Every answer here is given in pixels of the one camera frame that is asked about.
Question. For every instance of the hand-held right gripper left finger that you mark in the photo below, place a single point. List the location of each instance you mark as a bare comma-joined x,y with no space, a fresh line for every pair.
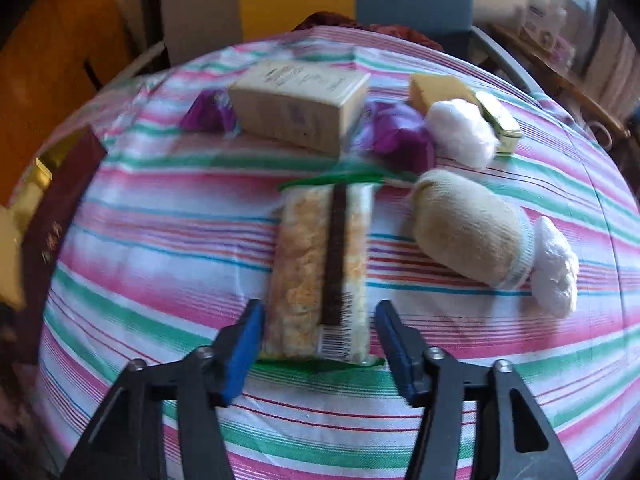
245,345

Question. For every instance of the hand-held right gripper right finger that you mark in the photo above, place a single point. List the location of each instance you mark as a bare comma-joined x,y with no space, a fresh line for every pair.
392,345

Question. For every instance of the clear rice cake snack packet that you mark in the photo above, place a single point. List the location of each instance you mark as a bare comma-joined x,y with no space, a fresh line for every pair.
300,260

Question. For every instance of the white plastic-wrapped cotton bundle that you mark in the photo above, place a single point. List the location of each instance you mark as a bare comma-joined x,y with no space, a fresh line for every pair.
552,270

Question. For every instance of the maroon storage box gold inside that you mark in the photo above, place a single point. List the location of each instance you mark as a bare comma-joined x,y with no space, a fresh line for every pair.
55,220

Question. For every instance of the striped tablecloth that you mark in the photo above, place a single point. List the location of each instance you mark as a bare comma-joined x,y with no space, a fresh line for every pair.
150,260

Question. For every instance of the rolled beige sock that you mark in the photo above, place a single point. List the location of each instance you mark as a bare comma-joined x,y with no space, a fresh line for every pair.
465,230

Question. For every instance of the purple wrapped packet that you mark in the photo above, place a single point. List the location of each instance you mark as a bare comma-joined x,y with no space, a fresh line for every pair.
400,135
207,112

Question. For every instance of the white plastic-wrapped cotton ball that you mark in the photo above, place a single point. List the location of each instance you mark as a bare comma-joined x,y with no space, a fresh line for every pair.
460,130

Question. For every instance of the beige cardboard box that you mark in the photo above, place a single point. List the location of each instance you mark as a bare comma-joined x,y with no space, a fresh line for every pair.
290,105

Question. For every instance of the small green gold box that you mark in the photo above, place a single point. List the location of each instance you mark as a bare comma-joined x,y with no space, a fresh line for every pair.
504,124

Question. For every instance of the yellow sponge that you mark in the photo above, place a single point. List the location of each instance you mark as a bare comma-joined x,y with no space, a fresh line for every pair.
435,91

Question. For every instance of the wooden side desk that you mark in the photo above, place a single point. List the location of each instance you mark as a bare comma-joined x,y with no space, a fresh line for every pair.
565,77

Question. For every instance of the maroon cloth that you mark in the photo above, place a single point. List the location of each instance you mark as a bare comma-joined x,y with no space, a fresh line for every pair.
340,22

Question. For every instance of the small pink box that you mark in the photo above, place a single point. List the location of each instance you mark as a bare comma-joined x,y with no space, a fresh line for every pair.
564,47

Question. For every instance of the grey yellow blue sofa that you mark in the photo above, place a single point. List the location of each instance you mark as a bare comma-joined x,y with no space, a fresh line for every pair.
415,0

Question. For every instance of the orange wooden cabinet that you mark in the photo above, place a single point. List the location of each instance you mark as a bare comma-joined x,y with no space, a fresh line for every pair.
45,60

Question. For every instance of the black chair back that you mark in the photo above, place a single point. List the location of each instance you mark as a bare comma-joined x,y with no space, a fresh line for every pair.
152,5

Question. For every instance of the white printed carton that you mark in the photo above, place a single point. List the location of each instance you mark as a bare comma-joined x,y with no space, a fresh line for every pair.
540,22

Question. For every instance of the white curtain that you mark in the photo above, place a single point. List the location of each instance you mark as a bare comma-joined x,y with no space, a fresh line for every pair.
620,65

